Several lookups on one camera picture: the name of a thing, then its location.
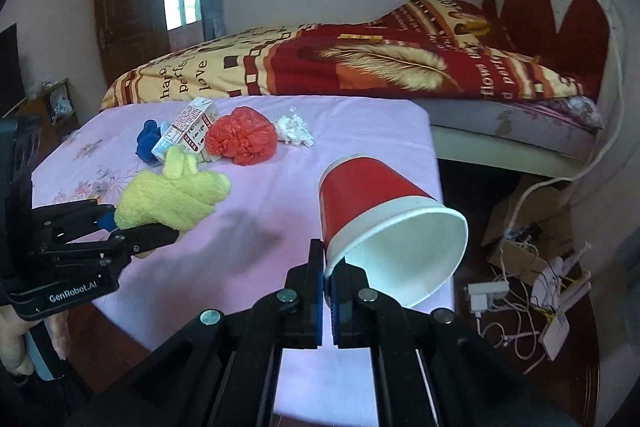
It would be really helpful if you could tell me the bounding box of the yellow cloth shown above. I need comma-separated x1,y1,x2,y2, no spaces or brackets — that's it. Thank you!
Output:
114,145,231,233

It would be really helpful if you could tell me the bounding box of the blue cloth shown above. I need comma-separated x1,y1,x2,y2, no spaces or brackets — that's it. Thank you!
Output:
136,119,169,165

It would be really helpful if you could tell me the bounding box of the red white drink carton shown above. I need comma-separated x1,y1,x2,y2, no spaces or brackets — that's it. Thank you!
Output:
152,96,219,162

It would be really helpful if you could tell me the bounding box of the red paper cup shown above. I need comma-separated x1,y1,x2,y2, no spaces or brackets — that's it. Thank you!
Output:
319,156,469,308

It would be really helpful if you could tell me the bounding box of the red plastic bag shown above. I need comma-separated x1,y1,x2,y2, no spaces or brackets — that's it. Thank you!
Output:
205,106,278,166

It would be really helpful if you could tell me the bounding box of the white tissue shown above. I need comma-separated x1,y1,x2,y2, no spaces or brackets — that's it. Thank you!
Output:
273,107,314,147

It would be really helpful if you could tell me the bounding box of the left hand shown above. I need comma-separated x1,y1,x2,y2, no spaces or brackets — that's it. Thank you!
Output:
0,306,70,376

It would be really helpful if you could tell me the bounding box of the white power strip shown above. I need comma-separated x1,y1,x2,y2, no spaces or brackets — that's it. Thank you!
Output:
465,281,510,314

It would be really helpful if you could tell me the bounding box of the cardboard box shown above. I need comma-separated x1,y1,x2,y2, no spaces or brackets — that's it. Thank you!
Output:
480,176,575,285

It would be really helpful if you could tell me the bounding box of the brown wooden door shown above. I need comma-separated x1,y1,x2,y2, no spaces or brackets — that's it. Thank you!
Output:
94,0,169,84

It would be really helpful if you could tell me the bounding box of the floral pillow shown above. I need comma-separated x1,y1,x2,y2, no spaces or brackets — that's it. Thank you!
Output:
540,95,604,131

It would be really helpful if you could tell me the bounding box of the red yellow quilt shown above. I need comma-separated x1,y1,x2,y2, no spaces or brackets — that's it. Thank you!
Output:
98,0,597,112

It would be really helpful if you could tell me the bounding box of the bed with red headboard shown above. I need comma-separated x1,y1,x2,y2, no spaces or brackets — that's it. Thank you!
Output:
419,0,625,178

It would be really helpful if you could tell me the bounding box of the white power cable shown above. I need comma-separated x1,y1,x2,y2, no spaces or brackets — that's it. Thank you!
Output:
504,31,626,238

